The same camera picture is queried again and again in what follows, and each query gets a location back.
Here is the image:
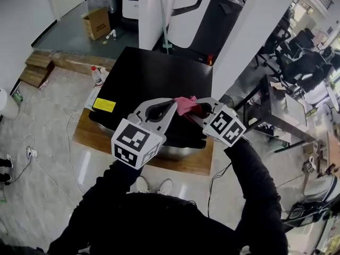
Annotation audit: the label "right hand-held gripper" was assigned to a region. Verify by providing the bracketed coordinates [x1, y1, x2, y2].
[190, 97, 247, 147]

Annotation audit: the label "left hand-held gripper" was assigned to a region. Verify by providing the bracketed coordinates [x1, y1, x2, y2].
[110, 97, 178, 171]

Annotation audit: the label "pink cloth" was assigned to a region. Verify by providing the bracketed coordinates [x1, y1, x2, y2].
[174, 96, 210, 124]

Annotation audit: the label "black mini fridge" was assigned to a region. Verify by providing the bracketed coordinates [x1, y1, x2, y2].
[88, 46, 215, 162]

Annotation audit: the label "person's right forearm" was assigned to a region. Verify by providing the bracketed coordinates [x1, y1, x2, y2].
[224, 138, 282, 223]

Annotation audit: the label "person's left forearm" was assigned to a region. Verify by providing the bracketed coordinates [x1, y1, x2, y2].
[79, 159, 146, 212]

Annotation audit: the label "black mesh trash basket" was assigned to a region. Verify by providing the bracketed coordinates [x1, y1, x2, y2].
[219, 94, 236, 108]

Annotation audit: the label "red-labelled white bottle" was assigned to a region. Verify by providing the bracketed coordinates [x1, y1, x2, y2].
[248, 91, 262, 106]

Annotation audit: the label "white-capped clear plastic bottle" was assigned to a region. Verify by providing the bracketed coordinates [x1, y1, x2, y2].
[99, 67, 110, 83]

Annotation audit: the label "white green wipes packet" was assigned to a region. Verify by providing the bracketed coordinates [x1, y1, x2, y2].
[85, 86, 100, 110]

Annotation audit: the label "red-capped clear plastic bottle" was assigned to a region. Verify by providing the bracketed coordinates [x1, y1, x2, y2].
[91, 65, 106, 87]

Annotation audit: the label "black metal table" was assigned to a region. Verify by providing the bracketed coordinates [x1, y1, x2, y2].
[235, 74, 319, 154]

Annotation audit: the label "wooden platform board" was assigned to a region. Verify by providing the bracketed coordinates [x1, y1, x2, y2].
[73, 107, 215, 176]

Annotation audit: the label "person's left shoe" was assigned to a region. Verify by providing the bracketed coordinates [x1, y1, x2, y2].
[135, 176, 149, 193]

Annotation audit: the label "person's shoe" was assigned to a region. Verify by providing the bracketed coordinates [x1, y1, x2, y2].
[135, 176, 149, 193]
[158, 178, 173, 196]

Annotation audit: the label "person's right shoe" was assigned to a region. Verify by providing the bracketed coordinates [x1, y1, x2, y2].
[158, 178, 173, 196]

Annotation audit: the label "teal flat mop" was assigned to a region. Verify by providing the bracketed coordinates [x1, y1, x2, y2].
[158, 0, 173, 54]

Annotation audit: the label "large black white service robot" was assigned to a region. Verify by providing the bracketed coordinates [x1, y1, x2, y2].
[168, 0, 245, 61]

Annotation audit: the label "worn wooden ledge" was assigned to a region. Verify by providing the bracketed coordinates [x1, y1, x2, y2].
[31, 49, 117, 75]

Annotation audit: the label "brown cardboard box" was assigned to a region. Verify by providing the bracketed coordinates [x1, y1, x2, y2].
[81, 7, 112, 41]

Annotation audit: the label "person's black clothed torso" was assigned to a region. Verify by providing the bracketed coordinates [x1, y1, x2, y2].
[47, 192, 289, 255]

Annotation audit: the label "small white service robot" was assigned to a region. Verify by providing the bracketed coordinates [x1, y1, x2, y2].
[122, 0, 141, 21]

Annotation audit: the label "wooden steps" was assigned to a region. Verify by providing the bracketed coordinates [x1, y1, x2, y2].
[20, 50, 55, 89]

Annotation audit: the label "black grey backpack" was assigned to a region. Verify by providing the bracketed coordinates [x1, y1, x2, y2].
[284, 174, 340, 228]

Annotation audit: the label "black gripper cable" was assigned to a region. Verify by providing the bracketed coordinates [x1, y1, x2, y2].
[207, 163, 232, 217]

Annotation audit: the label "white cable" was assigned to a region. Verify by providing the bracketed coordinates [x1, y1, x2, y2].
[13, 97, 88, 196]

